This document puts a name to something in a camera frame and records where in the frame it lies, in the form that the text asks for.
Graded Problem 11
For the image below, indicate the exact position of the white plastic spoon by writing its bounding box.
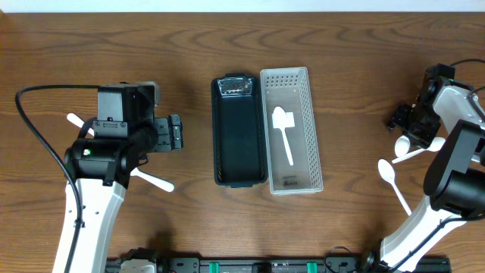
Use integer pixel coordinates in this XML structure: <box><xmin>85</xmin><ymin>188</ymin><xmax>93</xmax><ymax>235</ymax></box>
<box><xmin>272</xmin><ymin>106</ymin><xmax>294</xmax><ymax>166</ymax></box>
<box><xmin>394</xmin><ymin>135</ymin><xmax>411</xmax><ymax>157</ymax></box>
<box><xmin>377</xmin><ymin>158</ymin><xmax>411</xmax><ymax>215</ymax></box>
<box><xmin>392</xmin><ymin>137</ymin><xmax>446</xmax><ymax>164</ymax></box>

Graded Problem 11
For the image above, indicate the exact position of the clear perforated plastic basket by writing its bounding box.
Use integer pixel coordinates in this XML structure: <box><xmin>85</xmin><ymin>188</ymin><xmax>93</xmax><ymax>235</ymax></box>
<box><xmin>260</xmin><ymin>67</ymin><xmax>324</xmax><ymax>195</ymax></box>

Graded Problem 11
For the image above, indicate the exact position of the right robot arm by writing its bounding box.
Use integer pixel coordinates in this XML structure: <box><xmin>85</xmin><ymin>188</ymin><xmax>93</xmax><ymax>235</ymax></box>
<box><xmin>361</xmin><ymin>64</ymin><xmax>484</xmax><ymax>272</ymax></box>

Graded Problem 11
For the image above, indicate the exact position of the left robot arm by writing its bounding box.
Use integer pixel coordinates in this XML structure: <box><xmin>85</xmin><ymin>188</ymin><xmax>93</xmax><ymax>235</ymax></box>
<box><xmin>53</xmin><ymin>82</ymin><xmax>183</xmax><ymax>272</ymax></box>

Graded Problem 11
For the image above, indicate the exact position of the wooden fork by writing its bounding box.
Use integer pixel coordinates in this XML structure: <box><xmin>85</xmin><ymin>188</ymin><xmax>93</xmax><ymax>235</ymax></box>
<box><xmin>67</xmin><ymin>113</ymin><xmax>95</xmax><ymax>136</ymax></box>
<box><xmin>130</xmin><ymin>168</ymin><xmax>175</xmax><ymax>193</ymax></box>

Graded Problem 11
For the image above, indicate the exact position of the black perforated plastic basket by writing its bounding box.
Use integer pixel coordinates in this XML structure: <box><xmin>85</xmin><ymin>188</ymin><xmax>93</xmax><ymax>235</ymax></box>
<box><xmin>211</xmin><ymin>73</ymin><xmax>268</xmax><ymax>188</ymax></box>

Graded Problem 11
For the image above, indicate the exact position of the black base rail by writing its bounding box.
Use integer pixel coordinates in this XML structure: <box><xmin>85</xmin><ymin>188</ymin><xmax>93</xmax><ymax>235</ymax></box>
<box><xmin>105</xmin><ymin>246</ymin><xmax>452</xmax><ymax>273</ymax></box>

